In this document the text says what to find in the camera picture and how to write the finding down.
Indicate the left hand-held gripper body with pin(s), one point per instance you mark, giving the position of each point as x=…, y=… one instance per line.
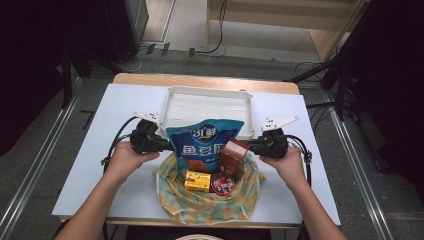
x=143, y=136

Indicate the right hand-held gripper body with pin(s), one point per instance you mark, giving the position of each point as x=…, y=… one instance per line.
x=275, y=143

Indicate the brown cardboard box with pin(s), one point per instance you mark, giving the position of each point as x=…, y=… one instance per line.
x=233, y=160

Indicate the blue snack pouch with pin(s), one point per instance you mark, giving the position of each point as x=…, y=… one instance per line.
x=200, y=146

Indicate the yellow small box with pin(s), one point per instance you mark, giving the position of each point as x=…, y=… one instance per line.
x=197, y=181

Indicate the red round tin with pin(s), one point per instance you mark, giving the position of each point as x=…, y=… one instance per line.
x=222, y=184

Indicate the white plastic tray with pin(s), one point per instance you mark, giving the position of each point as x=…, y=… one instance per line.
x=206, y=103

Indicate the floral green yellow cloth bag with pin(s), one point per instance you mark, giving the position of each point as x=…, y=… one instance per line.
x=203, y=208

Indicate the person's right hand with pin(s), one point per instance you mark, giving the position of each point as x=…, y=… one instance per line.
x=291, y=168

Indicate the person's left hand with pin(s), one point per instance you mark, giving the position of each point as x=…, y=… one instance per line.
x=123, y=163

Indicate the black stand with legs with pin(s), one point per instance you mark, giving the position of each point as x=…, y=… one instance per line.
x=340, y=93

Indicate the black floor plug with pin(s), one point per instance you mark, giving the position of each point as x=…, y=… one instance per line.
x=165, y=49
x=150, y=48
x=191, y=52

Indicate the beige cloth item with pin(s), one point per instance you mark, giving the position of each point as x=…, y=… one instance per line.
x=198, y=237

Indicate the dark cabinet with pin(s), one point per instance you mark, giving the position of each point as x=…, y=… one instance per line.
x=116, y=26

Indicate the dark curtain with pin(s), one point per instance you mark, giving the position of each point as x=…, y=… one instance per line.
x=396, y=83
x=40, y=66

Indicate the metal floor rail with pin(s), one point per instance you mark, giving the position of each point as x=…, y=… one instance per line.
x=36, y=166
x=360, y=166

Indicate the thin black stand post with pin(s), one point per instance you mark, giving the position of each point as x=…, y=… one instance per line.
x=67, y=76

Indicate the light wooden furniture frame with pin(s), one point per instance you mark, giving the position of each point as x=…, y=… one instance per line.
x=326, y=43

